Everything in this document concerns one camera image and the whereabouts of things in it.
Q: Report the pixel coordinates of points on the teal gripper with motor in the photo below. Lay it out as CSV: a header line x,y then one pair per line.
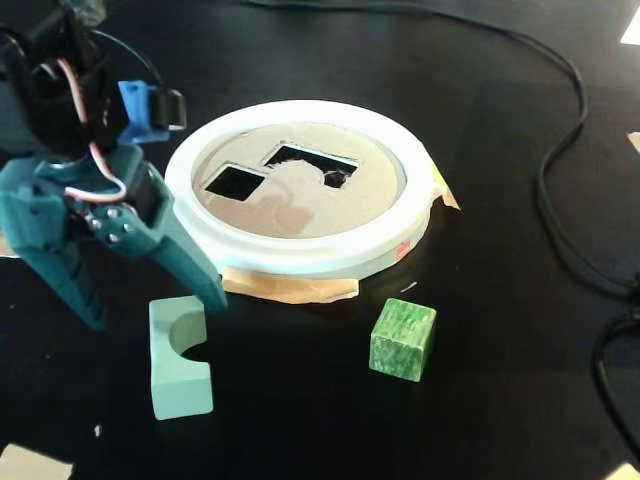
x,y
42,200

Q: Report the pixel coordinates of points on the mint green U shaped block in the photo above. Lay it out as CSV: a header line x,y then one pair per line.
x,y
175,390

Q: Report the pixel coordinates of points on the wide masking tape strip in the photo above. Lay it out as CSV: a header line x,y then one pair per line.
x,y
290,290

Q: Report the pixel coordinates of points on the cardboard disc with cutout holes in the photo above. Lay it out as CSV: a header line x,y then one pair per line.
x,y
340,210

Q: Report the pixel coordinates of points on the large beige tape patch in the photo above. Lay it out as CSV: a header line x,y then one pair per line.
x,y
30,465

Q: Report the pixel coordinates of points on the red sticker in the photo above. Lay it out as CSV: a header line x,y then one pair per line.
x,y
404,248

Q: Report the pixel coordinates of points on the thin white scrap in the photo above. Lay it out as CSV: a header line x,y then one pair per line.
x,y
410,286

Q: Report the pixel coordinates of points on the dark green wooden cube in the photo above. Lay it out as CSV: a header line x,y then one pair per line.
x,y
400,345

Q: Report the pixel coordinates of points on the beige tape piece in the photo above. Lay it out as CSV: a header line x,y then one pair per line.
x,y
630,472
635,142

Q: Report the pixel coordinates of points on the white paper sheet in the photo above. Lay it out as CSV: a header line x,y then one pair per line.
x,y
632,27

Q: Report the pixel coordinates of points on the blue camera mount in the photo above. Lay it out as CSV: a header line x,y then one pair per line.
x,y
137,110

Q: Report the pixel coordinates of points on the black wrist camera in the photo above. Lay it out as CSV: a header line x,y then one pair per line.
x,y
172,109

